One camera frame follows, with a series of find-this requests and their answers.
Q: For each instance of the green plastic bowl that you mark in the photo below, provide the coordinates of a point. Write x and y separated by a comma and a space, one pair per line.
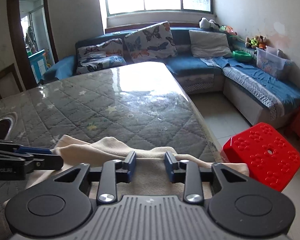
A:
242, 56

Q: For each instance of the blue sofa throw cloth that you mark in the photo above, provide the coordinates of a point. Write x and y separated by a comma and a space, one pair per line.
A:
265, 76

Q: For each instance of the cream pants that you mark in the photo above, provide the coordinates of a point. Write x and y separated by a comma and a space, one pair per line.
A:
150, 177

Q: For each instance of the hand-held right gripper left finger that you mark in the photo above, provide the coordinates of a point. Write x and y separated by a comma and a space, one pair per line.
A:
130, 166

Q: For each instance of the clear plastic storage box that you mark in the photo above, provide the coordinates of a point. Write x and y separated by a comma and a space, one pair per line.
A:
271, 62

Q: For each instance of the grey cushion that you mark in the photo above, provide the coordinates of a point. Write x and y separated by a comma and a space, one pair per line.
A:
210, 43

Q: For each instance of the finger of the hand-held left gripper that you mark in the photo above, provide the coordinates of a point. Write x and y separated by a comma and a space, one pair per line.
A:
33, 151
47, 162

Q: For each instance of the blue corner sofa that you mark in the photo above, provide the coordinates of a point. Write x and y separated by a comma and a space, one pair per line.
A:
190, 65

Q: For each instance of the large butterfly print cushion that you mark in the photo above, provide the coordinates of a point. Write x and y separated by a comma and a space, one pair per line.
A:
150, 42

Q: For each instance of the dark wooden chair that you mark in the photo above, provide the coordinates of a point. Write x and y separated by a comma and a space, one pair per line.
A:
5, 80

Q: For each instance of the colourful plush toy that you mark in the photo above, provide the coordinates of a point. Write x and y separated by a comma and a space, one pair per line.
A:
228, 30

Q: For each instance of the flat butterfly print pillow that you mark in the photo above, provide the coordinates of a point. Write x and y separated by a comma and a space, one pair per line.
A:
100, 48

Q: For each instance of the panda plush toy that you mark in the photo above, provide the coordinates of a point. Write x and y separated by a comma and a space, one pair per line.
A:
206, 23

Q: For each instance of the blue small cabinet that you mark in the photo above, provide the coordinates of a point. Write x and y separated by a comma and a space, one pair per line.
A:
37, 63

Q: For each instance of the dark wooden door frame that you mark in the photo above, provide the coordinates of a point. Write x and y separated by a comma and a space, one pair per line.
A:
13, 30

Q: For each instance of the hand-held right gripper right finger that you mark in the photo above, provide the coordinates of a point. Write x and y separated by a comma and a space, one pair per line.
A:
170, 166

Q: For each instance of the group of small plush toys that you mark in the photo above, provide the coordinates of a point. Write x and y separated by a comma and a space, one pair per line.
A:
256, 42

